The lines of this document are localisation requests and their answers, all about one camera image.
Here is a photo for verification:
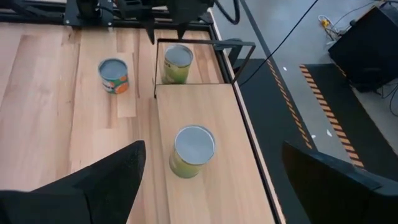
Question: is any green label tin can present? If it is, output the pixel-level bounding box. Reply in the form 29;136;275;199
169;124;216;179
160;44;194;85

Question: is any thin black hanging cable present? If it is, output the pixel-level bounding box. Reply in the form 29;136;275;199
238;0;320;87

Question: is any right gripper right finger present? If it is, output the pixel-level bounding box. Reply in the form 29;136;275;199
281;141;398;224

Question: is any black floor mat hazard stripe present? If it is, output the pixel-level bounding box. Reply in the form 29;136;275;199
234;58;317;224
298;63;398;182

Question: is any black equipment case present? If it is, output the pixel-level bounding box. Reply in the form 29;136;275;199
328;5;398;93

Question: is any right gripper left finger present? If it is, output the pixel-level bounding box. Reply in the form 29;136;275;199
0;139;147;224

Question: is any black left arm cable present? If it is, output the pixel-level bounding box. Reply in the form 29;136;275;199
213;0;241;26

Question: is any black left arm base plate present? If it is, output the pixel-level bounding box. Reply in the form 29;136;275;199
63;0;114;27

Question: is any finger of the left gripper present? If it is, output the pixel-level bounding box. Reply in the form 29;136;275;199
145;17;157;45
176;21;189;40

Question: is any yellow and white cable bundle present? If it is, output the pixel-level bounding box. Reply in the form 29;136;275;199
317;14;346;45

